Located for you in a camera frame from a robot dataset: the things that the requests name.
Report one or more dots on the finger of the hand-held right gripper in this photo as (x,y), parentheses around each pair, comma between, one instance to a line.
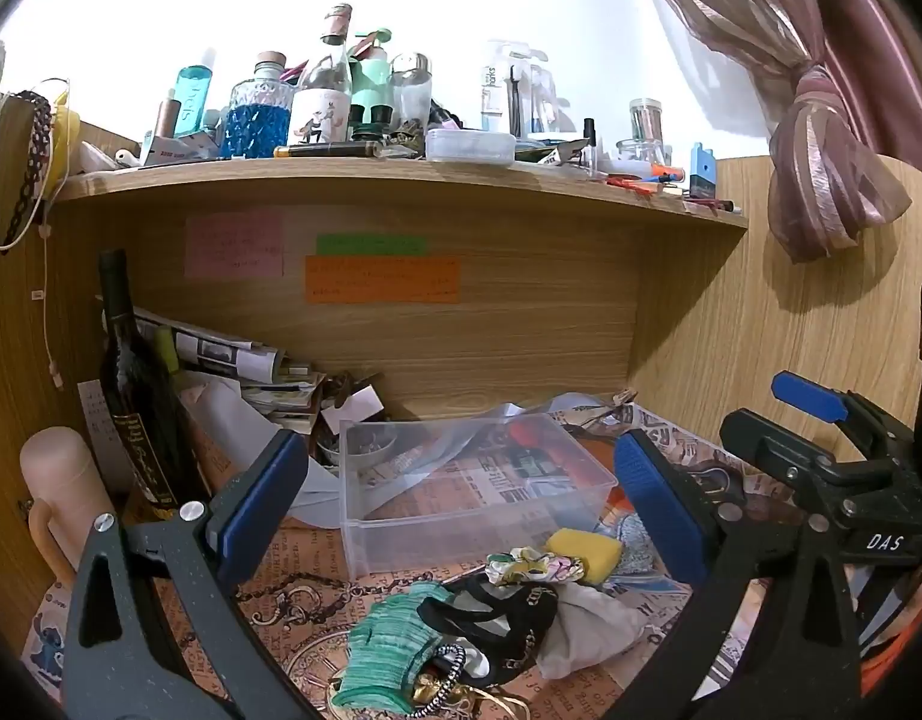
(806,396)
(761,442)

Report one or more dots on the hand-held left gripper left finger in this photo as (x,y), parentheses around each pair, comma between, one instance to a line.
(270,495)

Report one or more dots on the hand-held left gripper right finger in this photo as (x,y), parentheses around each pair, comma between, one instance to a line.
(656,502)

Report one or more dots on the silver glitter cloth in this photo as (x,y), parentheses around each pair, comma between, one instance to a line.
(637,547)

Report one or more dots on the yellow sponge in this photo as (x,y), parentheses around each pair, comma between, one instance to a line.
(581,551)

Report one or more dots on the clear plastic storage box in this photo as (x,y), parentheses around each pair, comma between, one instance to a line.
(401,540)

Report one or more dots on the floral scrunchie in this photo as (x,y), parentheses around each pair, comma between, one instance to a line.
(528,566)

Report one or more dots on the white cloth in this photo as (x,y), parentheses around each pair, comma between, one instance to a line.
(588,630)

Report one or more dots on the green knit cloth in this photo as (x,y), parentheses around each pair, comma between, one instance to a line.
(378,645)

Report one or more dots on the white paper sheet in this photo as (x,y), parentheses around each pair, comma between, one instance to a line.
(236,420)

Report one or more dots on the small ceramic bowl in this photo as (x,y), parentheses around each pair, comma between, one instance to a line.
(356,451)

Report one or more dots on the wooden clothespin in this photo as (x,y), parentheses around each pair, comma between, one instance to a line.
(618,399)

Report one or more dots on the white card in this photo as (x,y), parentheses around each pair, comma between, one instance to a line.
(354,403)

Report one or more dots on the newspaper print table mat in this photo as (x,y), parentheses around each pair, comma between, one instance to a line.
(303,615)

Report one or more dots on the red plastic item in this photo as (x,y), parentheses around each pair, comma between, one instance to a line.
(536,433)

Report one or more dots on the dark wine bottle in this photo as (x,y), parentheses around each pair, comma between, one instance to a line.
(142,427)

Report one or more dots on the pile of papers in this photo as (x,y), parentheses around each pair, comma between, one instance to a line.
(221,349)

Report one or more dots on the orange fabric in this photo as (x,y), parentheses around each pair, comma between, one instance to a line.
(881,679)

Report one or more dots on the yellow highlighter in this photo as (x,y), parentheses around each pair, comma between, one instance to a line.
(166,349)

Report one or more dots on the white handwritten note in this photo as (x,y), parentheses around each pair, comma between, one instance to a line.
(97,420)

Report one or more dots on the beige mug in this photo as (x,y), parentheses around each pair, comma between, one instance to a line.
(63,480)

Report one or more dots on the orange sticky note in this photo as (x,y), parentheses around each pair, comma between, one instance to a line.
(382,280)

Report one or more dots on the pink striped curtain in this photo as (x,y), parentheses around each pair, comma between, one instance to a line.
(829,150)

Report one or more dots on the blue plastic block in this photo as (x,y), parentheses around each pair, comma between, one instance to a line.
(702,169)

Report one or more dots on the pink sticky note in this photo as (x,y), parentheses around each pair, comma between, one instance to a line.
(234,244)

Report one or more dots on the orange marker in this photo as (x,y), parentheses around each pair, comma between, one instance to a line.
(663,170)

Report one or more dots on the green sticky note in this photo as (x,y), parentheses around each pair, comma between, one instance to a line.
(371,244)

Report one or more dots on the blue cartoon sticker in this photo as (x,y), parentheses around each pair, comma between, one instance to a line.
(44,652)

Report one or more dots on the red pen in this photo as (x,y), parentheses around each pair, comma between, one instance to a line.
(632,181)

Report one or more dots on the small glass jar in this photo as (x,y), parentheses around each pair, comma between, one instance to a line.
(645,127)

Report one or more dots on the wooden shelf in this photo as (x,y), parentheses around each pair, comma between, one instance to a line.
(356,180)

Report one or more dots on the black capped nail polish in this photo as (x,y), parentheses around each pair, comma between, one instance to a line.
(590,139)

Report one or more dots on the metal binder clip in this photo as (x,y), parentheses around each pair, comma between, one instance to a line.
(568,154)

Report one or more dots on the brown pen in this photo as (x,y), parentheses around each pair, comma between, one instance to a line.
(326,150)

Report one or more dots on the white box with red label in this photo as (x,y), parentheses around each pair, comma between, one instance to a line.
(172,151)

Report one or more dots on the glass bottle with blue liquid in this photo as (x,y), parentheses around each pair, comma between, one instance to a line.
(257,127)

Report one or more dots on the clear bottle with printed label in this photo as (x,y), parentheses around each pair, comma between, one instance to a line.
(318,116)

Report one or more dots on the dark capped small bottle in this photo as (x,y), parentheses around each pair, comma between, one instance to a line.
(384,118)
(360,120)

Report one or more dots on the rose gold tube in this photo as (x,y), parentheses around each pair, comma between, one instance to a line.
(166,116)

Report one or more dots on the teal plastic bottle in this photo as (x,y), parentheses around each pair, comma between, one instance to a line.
(193,101)

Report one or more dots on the clear plastic case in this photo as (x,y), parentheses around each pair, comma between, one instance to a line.
(468,146)

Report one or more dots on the yellow plastic item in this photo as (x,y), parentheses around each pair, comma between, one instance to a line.
(67,142)

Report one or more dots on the black lace headband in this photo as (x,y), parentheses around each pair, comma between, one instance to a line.
(27,165)

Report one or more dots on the mint green pump bottle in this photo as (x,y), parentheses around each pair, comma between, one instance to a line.
(371,82)

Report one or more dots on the clear jar with metal lid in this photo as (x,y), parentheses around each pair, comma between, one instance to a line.
(410,94)

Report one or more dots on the clear blister pack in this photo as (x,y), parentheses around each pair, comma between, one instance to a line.
(498,97)

